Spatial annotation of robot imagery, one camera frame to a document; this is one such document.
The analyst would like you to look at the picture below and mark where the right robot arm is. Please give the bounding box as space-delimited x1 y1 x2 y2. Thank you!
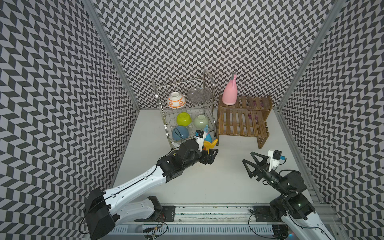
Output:
242 150 334 240

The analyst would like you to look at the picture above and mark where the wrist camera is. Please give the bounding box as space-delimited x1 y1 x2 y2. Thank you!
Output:
268 149 287 172
194 130 207 152

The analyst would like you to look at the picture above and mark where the white orange patterned bowl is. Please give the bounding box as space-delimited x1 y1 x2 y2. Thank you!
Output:
167 92 186 109

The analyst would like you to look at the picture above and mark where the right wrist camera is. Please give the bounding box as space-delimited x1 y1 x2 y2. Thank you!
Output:
268 149 287 172

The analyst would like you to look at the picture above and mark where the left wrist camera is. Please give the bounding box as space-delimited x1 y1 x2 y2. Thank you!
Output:
194 130 207 152

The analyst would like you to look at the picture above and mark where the blue spray bottle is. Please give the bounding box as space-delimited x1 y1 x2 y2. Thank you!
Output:
204 125 213 143

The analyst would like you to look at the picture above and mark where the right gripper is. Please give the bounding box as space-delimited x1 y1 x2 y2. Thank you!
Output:
242 151 289 196

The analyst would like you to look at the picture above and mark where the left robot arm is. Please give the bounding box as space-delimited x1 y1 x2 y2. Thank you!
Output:
81 139 219 240

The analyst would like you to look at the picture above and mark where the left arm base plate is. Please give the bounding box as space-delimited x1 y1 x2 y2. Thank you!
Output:
157 205 176 223

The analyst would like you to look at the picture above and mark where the blue bowl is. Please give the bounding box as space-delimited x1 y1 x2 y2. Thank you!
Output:
172 126 189 142

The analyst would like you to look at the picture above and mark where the wooden slatted shelf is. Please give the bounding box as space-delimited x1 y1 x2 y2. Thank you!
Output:
216 96 273 149

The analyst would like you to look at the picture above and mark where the aluminium front rail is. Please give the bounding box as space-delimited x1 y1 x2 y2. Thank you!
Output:
95 203 341 226

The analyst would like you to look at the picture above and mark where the yellow watering can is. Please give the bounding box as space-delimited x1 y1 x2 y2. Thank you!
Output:
203 139 218 151

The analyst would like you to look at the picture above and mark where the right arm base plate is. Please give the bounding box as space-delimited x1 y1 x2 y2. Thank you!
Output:
252 205 283 223

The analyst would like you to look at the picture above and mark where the lime green bowl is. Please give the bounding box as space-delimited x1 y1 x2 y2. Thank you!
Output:
177 112 192 127

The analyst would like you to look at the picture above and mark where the pale green bowl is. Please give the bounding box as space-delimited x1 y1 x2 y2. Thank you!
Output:
194 115 209 130

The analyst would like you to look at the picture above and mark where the pink spray bottle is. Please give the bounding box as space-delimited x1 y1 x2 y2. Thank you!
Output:
222 73 238 106

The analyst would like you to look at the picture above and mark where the metal dish rack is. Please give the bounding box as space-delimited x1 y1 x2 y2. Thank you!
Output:
152 70 218 149

